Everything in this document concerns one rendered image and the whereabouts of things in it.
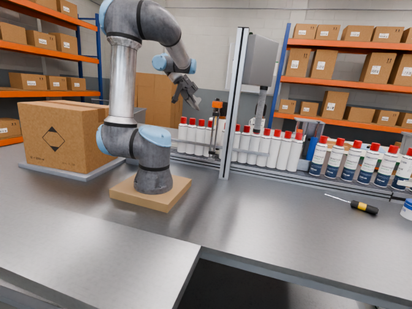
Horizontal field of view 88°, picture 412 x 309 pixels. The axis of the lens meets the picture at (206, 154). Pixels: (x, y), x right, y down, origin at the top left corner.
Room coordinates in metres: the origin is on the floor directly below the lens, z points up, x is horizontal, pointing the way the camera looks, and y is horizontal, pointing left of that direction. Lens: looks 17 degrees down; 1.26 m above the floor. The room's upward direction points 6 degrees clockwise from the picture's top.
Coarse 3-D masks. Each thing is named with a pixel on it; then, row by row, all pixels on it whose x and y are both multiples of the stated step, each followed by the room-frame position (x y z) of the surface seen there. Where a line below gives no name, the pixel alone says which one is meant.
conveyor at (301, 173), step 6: (174, 150) 1.22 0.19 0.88; (192, 156) 1.14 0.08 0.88; (198, 156) 1.15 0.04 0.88; (216, 156) 1.18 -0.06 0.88; (234, 162) 1.11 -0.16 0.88; (264, 168) 1.07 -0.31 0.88; (294, 174) 1.03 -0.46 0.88; (300, 174) 1.03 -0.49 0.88; (306, 174) 1.04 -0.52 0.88; (330, 180) 0.99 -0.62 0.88; (336, 180) 1.00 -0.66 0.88; (342, 180) 1.01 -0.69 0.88; (354, 180) 1.02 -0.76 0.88; (366, 186) 0.96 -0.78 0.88; (372, 186) 0.97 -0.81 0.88
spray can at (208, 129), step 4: (208, 120) 1.17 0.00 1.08; (212, 120) 1.18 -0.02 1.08; (208, 124) 1.16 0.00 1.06; (208, 128) 1.15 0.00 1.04; (208, 132) 1.15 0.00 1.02; (208, 136) 1.15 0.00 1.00; (208, 140) 1.15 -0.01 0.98; (212, 140) 1.15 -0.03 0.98; (212, 144) 1.16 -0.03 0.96; (204, 148) 1.16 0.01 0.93; (208, 148) 1.15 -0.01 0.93; (212, 148) 1.16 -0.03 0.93; (204, 152) 1.16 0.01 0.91; (204, 156) 1.15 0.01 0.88
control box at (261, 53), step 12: (252, 36) 0.97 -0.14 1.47; (252, 48) 0.96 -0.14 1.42; (264, 48) 1.00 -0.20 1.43; (276, 48) 1.05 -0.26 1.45; (252, 60) 0.95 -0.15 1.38; (264, 60) 1.00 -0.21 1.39; (252, 72) 0.96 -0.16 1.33; (264, 72) 1.01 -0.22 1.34; (252, 84) 0.97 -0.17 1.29; (264, 84) 1.03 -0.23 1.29
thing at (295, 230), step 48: (0, 192) 0.67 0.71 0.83; (48, 192) 0.70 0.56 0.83; (96, 192) 0.73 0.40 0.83; (192, 192) 0.82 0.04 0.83; (240, 192) 0.86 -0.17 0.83; (288, 192) 0.91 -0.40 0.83; (336, 192) 0.97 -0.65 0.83; (192, 240) 0.52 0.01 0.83; (240, 240) 0.54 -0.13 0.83; (288, 240) 0.56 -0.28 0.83; (336, 240) 0.59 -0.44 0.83; (384, 240) 0.62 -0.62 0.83; (384, 288) 0.42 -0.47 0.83
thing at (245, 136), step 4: (244, 128) 1.12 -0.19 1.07; (248, 128) 1.11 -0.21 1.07; (244, 132) 1.12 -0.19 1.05; (248, 132) 1.11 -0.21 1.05; (244, 136) 1.10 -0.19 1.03; (248, 136) 1.10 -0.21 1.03; (240, 140) 1.12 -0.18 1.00; (244, 140) 1.10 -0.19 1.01; (248, 140) 1.11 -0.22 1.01; (240, 144) 1.11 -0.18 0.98; (244, 144) 1.10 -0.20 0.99; (248, 144) 1.11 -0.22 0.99; (240, 148) 1.11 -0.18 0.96; (244, 148) 1.10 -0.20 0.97; (240, 152) 1.11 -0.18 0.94; (240, 156) 1.10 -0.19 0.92; (244, 156) 1.10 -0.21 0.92; (240, 160) 1.10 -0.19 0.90; (244, 160) 1.10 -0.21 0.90
